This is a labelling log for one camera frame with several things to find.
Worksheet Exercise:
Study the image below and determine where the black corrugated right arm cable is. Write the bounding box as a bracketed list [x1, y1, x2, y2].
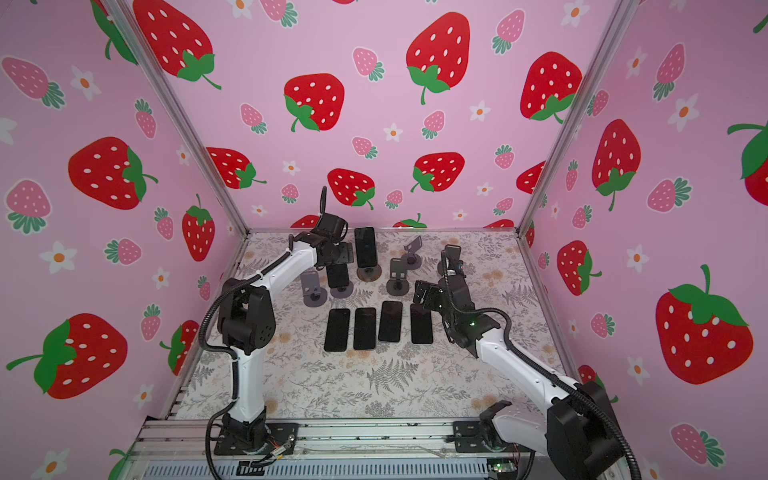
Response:
[440, 248, 643, 480]

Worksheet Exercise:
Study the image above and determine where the aluminium left corner post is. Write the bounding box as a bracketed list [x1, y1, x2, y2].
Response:
[101, 0, 250, 238]

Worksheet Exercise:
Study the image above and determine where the large black phone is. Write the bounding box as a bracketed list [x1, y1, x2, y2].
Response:
[324, 308, 351, 353]

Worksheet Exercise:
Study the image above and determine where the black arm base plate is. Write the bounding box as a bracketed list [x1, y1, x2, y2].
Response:
[448, 420, 531, 454]

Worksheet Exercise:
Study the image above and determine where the aluminium right corner post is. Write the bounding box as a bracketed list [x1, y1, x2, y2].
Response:
[515, 0, 643, 238]

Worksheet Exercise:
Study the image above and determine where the pink-edged black phone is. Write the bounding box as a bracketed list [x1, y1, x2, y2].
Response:
[353, 307, 377, 351]

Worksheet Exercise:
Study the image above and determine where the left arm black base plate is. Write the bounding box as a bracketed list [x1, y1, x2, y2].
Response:
[211, 420, 299, 456]

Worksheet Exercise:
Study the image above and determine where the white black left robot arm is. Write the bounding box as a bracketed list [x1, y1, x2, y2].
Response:
[199, 213, 348, 451]

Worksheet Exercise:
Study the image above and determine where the grey round stand leftmost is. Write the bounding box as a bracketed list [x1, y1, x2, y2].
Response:
[300, 269, 328, 308]

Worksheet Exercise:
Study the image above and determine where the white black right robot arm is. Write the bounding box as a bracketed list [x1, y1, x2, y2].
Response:
[413, 274, 642, 479]

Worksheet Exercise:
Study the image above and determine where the silver-edged black phone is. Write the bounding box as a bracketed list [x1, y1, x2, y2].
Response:
[410, 304, 434, 345]

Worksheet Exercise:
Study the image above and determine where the grey folding stand rear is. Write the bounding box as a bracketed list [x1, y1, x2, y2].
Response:
[402, 236, 423, 270]

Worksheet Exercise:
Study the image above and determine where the dark grey round stand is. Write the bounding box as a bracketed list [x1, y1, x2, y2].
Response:
[437, 244, 464, 276]

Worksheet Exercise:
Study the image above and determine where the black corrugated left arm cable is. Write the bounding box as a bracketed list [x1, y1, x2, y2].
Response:
[197, 185, 328, 480]

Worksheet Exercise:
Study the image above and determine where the tall black phone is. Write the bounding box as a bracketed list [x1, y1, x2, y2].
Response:
[354, 227, 378, 269]

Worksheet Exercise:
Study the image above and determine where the aluminium front rail frame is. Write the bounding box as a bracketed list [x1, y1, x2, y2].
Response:
[119, 416, 622, 463]

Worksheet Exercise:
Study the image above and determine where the aluminium corner post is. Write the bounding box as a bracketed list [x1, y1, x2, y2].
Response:
[101, 0, 250, 238]
[515, 0, 643, 238]

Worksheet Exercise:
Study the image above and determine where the blue-edged black phone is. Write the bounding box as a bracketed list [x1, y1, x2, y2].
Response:
[378, 301, 403, 343]

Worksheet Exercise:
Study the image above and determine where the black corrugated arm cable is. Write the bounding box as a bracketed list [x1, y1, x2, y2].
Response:
[197, 185, 328, 480]
[440, 248, 643, 480]

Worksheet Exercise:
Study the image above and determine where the white slotted cable duct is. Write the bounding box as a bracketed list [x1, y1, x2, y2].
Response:
[137, 458, 499, 480]

